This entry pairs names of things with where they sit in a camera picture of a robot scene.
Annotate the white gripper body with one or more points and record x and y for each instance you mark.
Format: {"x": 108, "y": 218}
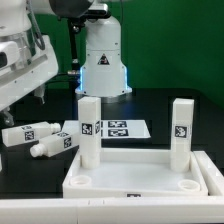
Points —
{"x": 15, "y": 85}

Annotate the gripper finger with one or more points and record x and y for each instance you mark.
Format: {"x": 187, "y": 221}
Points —
{"x": 7, "y": 117}
{"x": 40, "y": 93}

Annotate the white desk tabletop tray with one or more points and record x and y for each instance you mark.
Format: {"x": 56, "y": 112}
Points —
{"x": 133, "y": 173}

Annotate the white marker sheet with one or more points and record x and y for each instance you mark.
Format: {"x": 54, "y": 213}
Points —
{"x": 124, "y": 129}

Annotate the white L-shaped fence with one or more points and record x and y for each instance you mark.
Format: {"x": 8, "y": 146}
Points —
{"x": 146, "y": 210}

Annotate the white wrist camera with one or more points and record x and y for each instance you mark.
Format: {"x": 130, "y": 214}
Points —
{"x": 9, "y": 54}

